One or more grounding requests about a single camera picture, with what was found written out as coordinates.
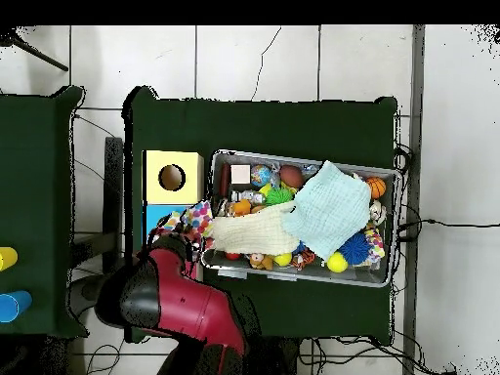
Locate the green spiky ball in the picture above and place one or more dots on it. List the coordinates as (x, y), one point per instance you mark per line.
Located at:
(279, 196)

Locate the silver mesh bin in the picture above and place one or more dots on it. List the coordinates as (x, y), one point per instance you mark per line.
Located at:
(367, 277)

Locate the blue cylinder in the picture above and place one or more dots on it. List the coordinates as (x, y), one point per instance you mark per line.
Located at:
(13, 306)

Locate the blue spiky ball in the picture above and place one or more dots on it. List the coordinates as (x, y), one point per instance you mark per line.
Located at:
(355, 250)

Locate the dark green tablecloth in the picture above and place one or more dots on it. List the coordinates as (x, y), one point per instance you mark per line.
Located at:
(35, 175)
(273, 125)

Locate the orange toy basketball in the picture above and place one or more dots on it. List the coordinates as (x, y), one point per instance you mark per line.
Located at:
(376, 187)

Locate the yellow cylinder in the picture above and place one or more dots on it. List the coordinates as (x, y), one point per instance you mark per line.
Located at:
(8, 258)

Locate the globe print ball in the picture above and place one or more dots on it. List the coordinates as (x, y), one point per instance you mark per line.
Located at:
(260, 175)

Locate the black tripod leg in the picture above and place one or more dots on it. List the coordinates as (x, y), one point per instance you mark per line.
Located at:
(39, 56)

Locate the cream waffle cloth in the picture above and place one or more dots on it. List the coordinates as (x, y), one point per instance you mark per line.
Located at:
(250, 234)

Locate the polka dot cloth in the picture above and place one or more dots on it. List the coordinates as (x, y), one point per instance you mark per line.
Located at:
(374, 242)
(199, 216)

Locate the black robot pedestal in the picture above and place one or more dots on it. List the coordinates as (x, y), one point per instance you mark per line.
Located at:
(273, 359)

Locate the yellow ball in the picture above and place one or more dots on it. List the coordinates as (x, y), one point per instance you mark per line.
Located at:
(337, 262)

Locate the plain wooden cube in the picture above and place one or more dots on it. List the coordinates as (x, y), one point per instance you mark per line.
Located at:
(240, 174)

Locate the wooden box with three holes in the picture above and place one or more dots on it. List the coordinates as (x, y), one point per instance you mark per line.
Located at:
(187, 187)

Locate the mint green waffle cloth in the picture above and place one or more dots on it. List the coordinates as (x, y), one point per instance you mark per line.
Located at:
(332, 211)

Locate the brown toy football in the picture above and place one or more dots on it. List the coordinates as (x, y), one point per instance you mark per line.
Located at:
(291, 176)

